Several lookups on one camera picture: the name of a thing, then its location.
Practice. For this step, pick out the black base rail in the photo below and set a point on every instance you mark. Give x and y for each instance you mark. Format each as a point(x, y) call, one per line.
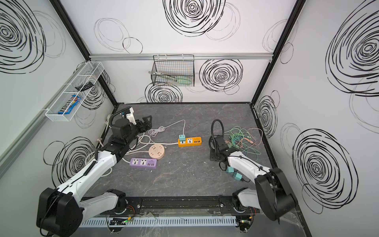
point(222, 204)

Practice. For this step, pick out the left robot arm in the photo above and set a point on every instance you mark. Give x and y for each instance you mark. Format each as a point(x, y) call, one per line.
point(61, 210)

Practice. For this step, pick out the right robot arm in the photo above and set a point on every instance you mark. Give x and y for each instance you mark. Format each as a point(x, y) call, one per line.
point(272, 193)

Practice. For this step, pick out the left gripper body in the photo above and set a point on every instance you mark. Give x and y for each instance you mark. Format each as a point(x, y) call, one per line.
point(143, 124)

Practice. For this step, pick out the teal charger with white cable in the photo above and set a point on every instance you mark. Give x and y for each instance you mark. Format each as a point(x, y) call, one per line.
point(177, 128)

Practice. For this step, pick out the round pink power strip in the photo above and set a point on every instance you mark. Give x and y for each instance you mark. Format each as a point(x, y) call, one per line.
point(156, 151)

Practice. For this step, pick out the purple power strip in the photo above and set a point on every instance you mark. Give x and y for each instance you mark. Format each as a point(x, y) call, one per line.
point(143, 163)

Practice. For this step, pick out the aluminium wall rail back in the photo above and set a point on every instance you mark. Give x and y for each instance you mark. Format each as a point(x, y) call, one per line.
point(180, 56)

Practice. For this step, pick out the metal tongs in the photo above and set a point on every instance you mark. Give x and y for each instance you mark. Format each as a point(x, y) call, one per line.
point(162, 75)

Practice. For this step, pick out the aluminium wall rail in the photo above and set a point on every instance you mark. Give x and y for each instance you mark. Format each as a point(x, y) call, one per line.
point(180, 56)
point(13, 151)

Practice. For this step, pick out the orange power strip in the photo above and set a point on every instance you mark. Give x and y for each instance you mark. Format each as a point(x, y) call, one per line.
point(190, 142)

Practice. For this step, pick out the black wire basket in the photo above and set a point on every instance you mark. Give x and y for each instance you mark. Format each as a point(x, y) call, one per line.
point(173, 68)

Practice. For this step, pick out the aluminium wall rail left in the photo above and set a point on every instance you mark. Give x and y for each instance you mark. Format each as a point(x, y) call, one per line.
point(13, 151)

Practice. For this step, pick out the blue candy pack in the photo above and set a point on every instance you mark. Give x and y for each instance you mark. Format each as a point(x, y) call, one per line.
point(70, 104)

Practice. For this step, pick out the white wire shelf basket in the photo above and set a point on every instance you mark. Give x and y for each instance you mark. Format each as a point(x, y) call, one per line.
point(91, 98)

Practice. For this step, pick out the white slotted cable duct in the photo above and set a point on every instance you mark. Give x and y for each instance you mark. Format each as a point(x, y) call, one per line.
point(190, 221)

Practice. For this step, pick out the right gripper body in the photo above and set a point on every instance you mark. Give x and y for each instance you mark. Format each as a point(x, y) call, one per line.
point(215, 142)

